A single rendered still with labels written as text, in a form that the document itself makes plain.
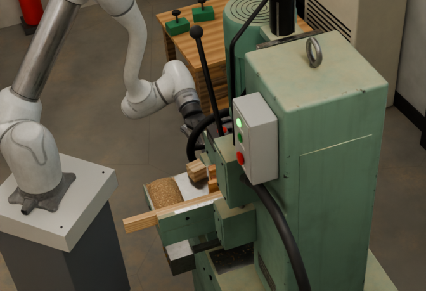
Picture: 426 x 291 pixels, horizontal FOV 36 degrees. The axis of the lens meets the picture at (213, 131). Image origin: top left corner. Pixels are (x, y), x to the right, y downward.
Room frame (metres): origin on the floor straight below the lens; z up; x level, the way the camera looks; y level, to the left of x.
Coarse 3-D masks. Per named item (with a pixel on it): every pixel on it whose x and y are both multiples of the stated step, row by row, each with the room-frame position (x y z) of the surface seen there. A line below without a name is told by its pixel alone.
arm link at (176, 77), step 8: (168, 64) 2.08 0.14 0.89; (176, 64) 2.07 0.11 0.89; (168, 72) 2.05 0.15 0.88; (176, 72) 2.03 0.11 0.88; (184, 72) 2.04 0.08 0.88; (160, 80) 2.03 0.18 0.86; (168, 80) 2.01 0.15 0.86; (176, 80) 2.00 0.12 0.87; (184, 80) 2.00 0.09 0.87; (192, 80) 2.02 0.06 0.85; (160, 88) 2.00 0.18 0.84; (168, 88) 1.99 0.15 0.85; (176, 88) 1.98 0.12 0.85; (184, 88) 1.97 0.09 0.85; (192, 88) 1.98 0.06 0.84; (168, 96) 1.98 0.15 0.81; (168, 104) 1.99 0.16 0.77
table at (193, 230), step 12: (204, 156) 1.57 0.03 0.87; (180, 180) 1.44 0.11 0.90; (192, 180) 1.43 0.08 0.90; (204, 180) 1.43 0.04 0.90; (192, 192) 1.38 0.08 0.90; (204, 192) 1.38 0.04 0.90; (180, 228) 1.25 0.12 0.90; (192, 228) 1.26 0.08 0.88; (204, 228) 1.27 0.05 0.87; (168, 240) 1.24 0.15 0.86; (180, 240) 1.25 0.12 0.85
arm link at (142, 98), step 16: (112, 16) 1.87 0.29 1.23; (128, 16) 1.87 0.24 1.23; (128, 32) 1.93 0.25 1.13; (144, 32) 1.92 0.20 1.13; (128, 48) 1.95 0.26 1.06; (144, 48) 1.94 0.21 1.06; (128, 64) 1.94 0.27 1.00; (128, 80) 1.95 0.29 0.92; (144, 80) 2.03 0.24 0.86; (128, 96) 1.98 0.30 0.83; (144, 96) 1.96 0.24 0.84; (160, 96) 1.98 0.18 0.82; (128, 112) 1.97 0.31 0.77; (144, 112) 1.96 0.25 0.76
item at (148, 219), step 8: (216, 192) 1.33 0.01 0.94; (192, 200) 1.31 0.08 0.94; (168, 208) 1.29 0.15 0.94; (136, 216) 1.27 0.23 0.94; (144, 216) 1.26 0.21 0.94; (152, 216) 1.26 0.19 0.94; (128, 224) 1.24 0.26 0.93; (136, 224) 1.25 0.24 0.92; (144, 224) 1.26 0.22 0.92; (152, 224) 1.26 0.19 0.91; (128, 232) 1.24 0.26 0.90
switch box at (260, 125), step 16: (240, 96) 1.06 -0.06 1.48; (256, 96) 1.06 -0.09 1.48; (240, 112) 1.01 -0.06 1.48; (256, 112) 1.00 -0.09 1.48; (272, 112) 1.00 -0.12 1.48; (256, 128) 0.97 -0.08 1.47; (272, 128) 0.97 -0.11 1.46; (256, 144) 0.97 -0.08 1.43; (272, 144) 0.97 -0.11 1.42; (256, 160) 0.96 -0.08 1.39; (272, 160) 0.97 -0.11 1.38; (256, 176) 0.96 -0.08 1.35; (272, 176) 0.97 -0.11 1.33
